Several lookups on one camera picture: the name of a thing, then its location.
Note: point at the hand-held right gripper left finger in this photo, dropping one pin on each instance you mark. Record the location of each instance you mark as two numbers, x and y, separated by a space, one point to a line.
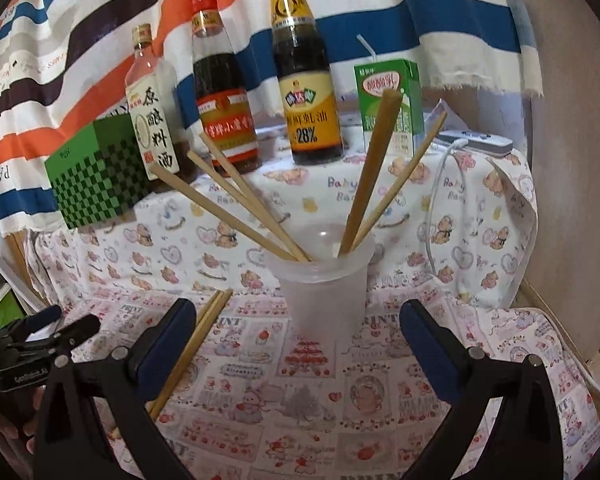
165 340

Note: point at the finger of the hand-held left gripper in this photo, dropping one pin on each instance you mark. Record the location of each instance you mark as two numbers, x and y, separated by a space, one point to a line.
45 316
77 329

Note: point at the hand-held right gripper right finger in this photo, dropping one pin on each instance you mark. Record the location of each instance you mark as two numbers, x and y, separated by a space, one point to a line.
430 345

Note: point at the wooden chopstick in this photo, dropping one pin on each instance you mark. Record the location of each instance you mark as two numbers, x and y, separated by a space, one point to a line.
200 340
405 175
372 170
220 210
211 305
245 185
240 197

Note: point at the translucent plastic cup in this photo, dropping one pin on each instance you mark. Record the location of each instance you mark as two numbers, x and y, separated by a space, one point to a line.
325 300

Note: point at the person's left hand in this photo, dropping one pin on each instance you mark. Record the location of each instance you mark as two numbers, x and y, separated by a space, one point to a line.
0 427

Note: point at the bear print white cloth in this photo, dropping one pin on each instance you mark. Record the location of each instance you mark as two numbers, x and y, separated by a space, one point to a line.
480 220

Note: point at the pink printed tablecloth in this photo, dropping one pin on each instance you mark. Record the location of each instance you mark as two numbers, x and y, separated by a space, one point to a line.
305 410

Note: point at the green checkered box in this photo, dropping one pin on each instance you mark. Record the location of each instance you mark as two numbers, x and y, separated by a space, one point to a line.
100 180

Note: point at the white power strip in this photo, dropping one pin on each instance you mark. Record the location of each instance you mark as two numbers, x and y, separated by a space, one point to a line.
475 141

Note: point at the clear cooking wine bottle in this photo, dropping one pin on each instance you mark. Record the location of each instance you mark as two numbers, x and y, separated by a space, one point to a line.
152 110

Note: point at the red cap dark sauce bottle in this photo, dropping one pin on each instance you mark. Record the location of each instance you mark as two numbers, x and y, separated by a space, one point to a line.
225 110

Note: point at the green milk carton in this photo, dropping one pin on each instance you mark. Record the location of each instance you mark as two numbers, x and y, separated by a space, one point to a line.
405 105

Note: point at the yellow label dark sauce bottle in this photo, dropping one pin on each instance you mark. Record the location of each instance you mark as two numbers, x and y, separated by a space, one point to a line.
307 100

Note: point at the striped cloth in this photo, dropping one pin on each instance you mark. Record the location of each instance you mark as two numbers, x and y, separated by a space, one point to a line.
105 20

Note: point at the white drinking straw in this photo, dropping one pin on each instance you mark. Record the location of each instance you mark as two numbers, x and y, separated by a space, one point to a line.
367 46

